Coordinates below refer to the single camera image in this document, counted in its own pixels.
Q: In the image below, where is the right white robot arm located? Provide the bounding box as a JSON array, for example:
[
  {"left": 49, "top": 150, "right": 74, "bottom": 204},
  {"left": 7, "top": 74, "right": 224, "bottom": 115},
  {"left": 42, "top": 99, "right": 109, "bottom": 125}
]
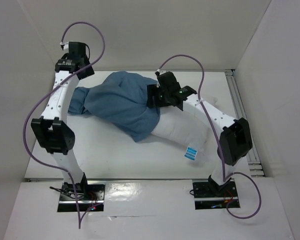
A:
[{"left": 147, "top": 71, "right": 253, "bottom": 196}]

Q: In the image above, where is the purple cable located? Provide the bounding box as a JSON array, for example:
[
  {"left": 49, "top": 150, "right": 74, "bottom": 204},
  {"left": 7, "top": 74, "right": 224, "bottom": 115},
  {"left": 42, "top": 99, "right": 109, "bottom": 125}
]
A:
[
  {"left": 23, "top": 21, "right": 106, "bottom": 230},
  {"left": 156, "top": 53, "right": 263, "bottom": 220}
]

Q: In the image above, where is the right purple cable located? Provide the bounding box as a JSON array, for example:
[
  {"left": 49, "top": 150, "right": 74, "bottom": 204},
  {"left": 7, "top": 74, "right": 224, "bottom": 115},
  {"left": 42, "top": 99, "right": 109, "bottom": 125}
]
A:
[{"left": 156, "top": 53, "right": 263, "bottom": 220}]

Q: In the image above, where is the blue pillow care label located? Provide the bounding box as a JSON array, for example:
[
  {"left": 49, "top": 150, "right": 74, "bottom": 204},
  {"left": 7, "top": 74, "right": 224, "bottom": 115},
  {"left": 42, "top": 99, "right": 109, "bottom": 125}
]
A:
[{"left": 184, "top": 147, "right": 198, "bottom": 161}]

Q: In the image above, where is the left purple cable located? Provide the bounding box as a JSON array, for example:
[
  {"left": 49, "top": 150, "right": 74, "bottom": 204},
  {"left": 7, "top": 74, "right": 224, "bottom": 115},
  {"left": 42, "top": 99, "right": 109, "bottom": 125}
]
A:
[{"left": 23, "top": 21, "right": 106, "bottom": 230}]

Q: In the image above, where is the aluminium rail frame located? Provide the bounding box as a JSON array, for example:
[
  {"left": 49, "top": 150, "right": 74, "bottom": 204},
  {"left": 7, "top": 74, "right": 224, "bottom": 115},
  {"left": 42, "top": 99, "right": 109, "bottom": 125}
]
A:
[{"left": 225, "top": 69, "right": 266, "bottom": 178}]

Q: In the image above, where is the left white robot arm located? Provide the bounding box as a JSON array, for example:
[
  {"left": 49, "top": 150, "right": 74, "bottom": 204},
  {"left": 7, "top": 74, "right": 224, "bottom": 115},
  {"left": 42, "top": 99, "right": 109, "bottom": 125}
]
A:
[{"left": 30, "top": 41, "right": 94, "bottom": 200}]

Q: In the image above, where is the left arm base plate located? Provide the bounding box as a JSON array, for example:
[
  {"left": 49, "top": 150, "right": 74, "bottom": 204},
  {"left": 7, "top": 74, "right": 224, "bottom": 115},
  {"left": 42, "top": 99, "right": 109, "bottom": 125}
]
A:
[{"left": 49, "top": 180, "right": 106, "bottom": 213}]

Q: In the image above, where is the white pillow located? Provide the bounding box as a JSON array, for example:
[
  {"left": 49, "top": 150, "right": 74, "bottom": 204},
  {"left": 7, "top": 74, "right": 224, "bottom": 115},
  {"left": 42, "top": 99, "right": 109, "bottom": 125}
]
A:
[{"left": 151, "top": 106, "right": 211, "bottom": 167}]

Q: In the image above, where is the blue pillowcase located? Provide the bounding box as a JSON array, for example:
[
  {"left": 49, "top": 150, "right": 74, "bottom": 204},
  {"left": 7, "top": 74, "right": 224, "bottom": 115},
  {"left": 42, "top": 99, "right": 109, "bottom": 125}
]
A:
[{"left": 67, "top": 71, "right": 161, "bottom": 142}]

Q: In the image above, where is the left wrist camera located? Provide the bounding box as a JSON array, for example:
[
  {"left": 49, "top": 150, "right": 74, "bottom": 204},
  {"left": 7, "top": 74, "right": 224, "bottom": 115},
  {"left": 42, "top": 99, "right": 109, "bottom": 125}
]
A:
[{"left": 60, "top": 41, "right": 70, "bottom": 51}]

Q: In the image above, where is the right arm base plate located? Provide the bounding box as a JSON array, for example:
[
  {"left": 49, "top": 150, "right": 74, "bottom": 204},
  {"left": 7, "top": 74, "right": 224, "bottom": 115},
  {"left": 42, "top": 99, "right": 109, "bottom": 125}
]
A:
[{"left": 189, "top": 179, "right": 241, "bottom": 210}]

